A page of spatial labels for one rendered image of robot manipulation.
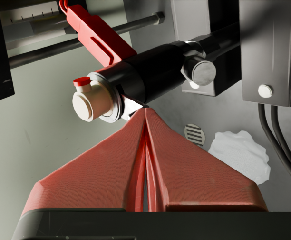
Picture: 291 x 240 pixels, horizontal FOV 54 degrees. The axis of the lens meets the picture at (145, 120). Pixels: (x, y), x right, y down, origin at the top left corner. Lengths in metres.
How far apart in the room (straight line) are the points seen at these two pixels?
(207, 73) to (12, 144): 0.33
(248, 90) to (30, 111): 0.31
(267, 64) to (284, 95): 0.03
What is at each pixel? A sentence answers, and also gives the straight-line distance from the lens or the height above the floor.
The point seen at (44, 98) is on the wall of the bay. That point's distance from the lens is 0.45.
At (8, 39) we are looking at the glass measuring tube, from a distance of 0.39.
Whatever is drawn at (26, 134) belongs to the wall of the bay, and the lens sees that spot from 0.45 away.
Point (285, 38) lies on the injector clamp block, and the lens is 0.22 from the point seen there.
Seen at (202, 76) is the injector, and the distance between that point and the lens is 0.16.
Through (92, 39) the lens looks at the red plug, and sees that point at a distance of 0.18.
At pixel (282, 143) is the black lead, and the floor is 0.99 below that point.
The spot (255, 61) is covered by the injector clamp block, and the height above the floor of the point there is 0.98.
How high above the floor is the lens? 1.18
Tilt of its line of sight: 37 degrees down
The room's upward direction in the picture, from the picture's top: 121 degrees counter-clockwise
